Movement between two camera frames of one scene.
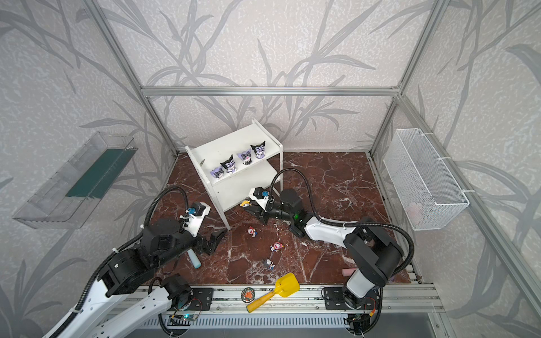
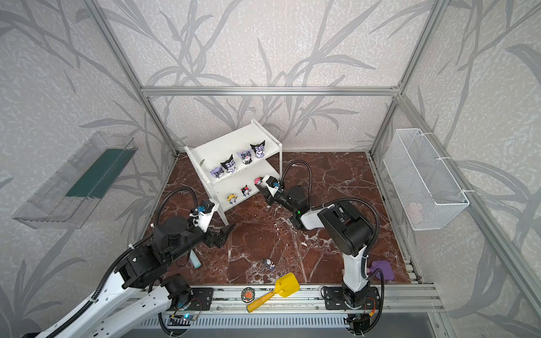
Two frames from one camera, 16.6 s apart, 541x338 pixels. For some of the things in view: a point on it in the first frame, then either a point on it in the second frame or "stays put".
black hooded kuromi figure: (229, 164) stays put
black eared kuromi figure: (258, 150) stays put
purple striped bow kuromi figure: (246, 156) stays put
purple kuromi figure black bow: (218, 172) stays put
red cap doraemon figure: (252, 231) to (246, 191)
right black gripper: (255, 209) to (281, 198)
